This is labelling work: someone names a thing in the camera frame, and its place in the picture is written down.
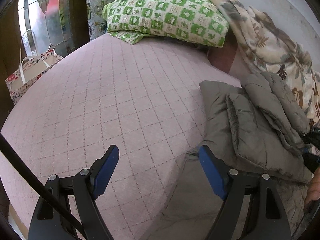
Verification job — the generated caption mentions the grey quilted puffer jacket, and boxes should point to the grey quilted puffer jacket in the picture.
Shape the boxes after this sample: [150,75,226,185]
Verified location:
[199,72,312,184]

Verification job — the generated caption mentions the person's right hand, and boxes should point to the person's right hand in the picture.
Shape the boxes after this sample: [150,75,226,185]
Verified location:
[304,167,320,210]

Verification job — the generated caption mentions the floral beige blanket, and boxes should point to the floral beige blanket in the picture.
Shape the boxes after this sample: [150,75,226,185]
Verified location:
[209,0,319,126]

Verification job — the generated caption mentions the pink quilted mattress cover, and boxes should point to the pink quilted mattress cover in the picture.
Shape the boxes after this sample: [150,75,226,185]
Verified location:
[0,32,311,240]

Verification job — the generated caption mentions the white patterned paper bag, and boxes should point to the white patterned paper bag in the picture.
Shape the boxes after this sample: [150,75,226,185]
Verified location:
[5,29,64,106]

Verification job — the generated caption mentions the stained glass door panel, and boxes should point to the stained glass door panel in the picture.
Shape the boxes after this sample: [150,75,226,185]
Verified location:
[18,0,75,57]

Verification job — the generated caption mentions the green white checked pillow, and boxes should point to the green white checked pillow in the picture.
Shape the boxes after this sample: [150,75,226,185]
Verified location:
[102,0,229,48]

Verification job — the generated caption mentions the floral fabric behind pillow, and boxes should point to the floral fabric behind pillow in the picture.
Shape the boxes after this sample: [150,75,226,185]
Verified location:
[86,0,114,40]

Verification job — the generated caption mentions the black cable near lens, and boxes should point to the black cable near lens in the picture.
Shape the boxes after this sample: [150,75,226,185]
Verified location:
[0,132,87,238]

